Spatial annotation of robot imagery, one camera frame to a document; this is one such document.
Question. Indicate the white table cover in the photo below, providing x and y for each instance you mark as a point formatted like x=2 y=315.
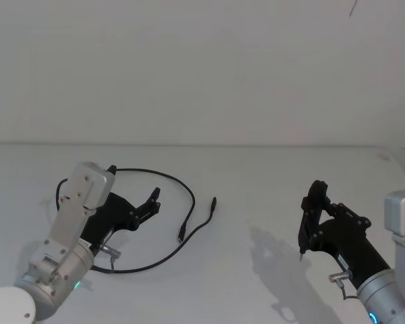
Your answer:
x=236 y=290

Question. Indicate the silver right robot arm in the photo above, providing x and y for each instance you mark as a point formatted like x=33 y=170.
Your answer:
x=400 y=216

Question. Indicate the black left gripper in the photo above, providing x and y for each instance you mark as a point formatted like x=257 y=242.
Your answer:
x=116 y=211

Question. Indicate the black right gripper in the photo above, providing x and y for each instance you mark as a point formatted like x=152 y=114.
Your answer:
x=351 y=243

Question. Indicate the plain pale wall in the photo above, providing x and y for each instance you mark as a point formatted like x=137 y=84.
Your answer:
x=189 y=67

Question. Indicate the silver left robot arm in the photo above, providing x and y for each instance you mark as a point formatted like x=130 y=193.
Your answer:
x=71 y=209

